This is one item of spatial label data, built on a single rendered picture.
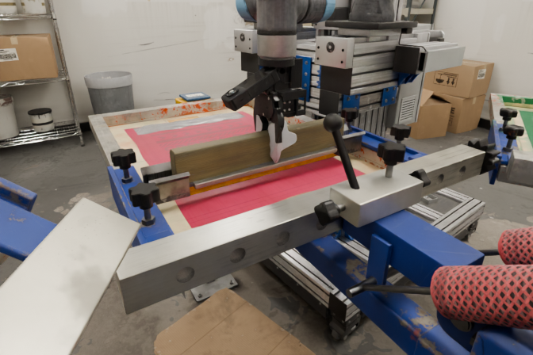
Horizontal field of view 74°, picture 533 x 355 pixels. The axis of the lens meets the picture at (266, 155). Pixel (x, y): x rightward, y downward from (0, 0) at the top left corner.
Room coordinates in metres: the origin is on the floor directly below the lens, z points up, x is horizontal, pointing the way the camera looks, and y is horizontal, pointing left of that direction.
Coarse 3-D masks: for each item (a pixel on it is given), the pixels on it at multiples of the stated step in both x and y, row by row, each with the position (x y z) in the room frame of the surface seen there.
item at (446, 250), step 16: (352, 224) 0.43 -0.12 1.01; (368, 224) 0.40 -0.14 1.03; (384, 224) 0.39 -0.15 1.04; (400, 224) 0.39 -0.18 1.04; (416, 224) 0.39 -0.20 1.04; (368, 240) 0.40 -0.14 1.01; (400, 240) 0.36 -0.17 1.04; (416, 240) 0.35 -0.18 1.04; (432, 240) 0.35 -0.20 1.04; (448, 240) 0.35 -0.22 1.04; (400, 256) 0.36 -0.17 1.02; (416, 256) 0.34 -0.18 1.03; (432, 256) 0.32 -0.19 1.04; (448, 256) 0.32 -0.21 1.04; (464, 256) 0.32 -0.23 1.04; (480, 256) 0.32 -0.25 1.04; (400, 272) 0.35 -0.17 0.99; (416, 272) 0.33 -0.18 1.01; (432, 272) 0.32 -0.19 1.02
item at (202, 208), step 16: (144, 144) 0.90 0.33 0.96; (160, 160) 0.79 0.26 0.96; (208, 192) 0.63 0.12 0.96; (224, 192) 0.63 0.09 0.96; (240, 192) 0.63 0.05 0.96; (256, 192) 0.63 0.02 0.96; (272, 192) 0.63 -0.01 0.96; (192, 208) 0.57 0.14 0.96; (208, 208) 0.57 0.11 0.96; (224, 208) 0.57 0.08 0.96; (240, 208) 0.57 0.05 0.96; (192, 224) 0.51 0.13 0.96
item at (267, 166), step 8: (312, 152) 0.73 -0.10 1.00; (320, 152) 0.73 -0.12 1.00; (328, 152) 0.75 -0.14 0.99; (280, 160) 0.69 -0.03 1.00; (288, 160) 0.69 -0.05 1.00; (296, 160) 0.70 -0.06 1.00; (304, 160) 0.71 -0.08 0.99; (248, 168) 0.65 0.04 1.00; (256, 168) 0.65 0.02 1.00; (264, 168) 0.66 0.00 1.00; (272, 168) 0.67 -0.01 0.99; (216, 176) 0.61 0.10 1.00; (224, 176) 0.61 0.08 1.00; (232, 176) 0.62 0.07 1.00; (240, 176) 0.63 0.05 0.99; (200, 184) 0.58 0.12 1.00; (208, 184) 0.59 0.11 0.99
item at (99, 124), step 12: (156, 108) 1.14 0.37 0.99; (168, 108) 1.15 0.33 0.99; (180, 108) 1.17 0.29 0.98; (192, 108) 1.19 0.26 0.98; (204, 108) 1.21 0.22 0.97; (216, 108) 1.24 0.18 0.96; (96, 120) 1.00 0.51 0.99; (108, 120) 1.05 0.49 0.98; (120, 120) 1.07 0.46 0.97; (132, 120) 1.09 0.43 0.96; (144, 120) 1.11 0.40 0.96; (288, 120) 1.07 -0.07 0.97; (300, 120) 1.02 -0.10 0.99; (96, 132) 0.90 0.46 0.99; (108, 132) 0.90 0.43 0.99; (108, 144) 0.81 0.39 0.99; (108, 156) 0.73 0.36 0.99; (360, 156) 0.80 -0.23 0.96; (372, 156) 0.77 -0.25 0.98; (384, 168) 0.73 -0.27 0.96
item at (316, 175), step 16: (240, 112) 1.22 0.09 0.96; (320, 160) 0.79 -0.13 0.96; (336, 160) 0.79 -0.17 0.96; (272, 176) 0.70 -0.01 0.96; (288, 176) 0.70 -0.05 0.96; (304, 176) 0.70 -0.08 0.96; (320, 176) 0.70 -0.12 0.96; (336, 176) 0.70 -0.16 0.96; (288, 192) 0.63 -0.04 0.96; (304, 192) 0.63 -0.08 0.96
